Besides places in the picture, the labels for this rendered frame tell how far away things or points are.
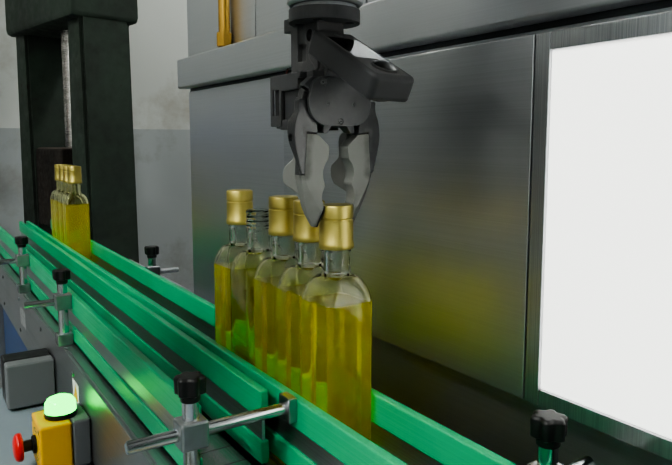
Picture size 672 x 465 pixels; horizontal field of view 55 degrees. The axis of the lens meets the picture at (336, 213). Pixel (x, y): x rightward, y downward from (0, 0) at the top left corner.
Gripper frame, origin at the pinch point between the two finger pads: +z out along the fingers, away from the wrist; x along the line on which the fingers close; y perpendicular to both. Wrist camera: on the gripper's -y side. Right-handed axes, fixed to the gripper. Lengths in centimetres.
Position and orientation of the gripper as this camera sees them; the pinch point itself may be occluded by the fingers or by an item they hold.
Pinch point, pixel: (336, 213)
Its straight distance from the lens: 65.0
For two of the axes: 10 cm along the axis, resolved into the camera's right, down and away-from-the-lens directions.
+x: -8.4, 0.6, -5.4
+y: -5.5, -0.9, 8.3
